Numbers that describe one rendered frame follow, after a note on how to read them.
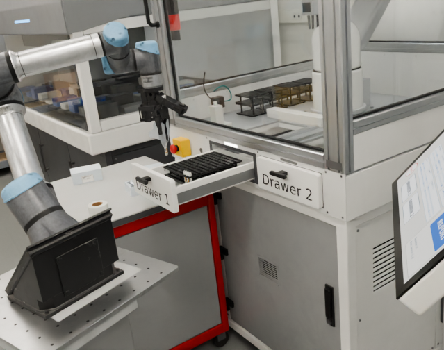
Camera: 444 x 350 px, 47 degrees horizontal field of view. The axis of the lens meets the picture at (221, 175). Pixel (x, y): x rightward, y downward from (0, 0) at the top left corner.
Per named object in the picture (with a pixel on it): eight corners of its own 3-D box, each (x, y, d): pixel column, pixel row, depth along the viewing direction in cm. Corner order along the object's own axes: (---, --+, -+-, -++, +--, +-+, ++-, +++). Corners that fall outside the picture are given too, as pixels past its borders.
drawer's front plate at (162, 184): (174, 214, 163) (169, 181, 160) (135, 192, 186) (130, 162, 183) (179, 212, 164) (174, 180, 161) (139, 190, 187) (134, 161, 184)
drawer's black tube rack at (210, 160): (190, 195, 172) (188, 177, 170) (165, 182, 186) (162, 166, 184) (244, 177, 184) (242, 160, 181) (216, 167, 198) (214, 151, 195)
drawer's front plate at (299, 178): (319, 210, 155) (317, 175, 151) (258, 187, 178) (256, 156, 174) (323, 207, 156) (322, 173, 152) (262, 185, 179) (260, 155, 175)
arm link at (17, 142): (20, 233, 144) (-32, 71, 158) (32, 244, 158) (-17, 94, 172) (62, 218, 147) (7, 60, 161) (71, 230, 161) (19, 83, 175)
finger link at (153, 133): (152, 146, 186) (149, 121, 184) (167, 146, 184) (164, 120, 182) (149, 148, 183) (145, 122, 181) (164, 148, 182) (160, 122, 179)
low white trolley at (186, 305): (112, 414, 196) (72, 234, 171) (60, 337, 246) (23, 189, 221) (235, 346, 226) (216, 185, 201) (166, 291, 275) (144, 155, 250)
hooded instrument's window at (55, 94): (88, 133, 242) (69, 34, 227) (1, 97, 384) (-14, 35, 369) (274, 88, 301) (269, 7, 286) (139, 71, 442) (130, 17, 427)
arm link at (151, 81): (165, 71, 180) (155, 75, 172) (167, 85, 181) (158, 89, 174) (145, 73, 182) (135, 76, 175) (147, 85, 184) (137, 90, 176)
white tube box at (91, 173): (73, 185, 219) (71, 173, 217) (71, 179, 226) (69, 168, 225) (103, 179, 222) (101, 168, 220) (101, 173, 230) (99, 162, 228)
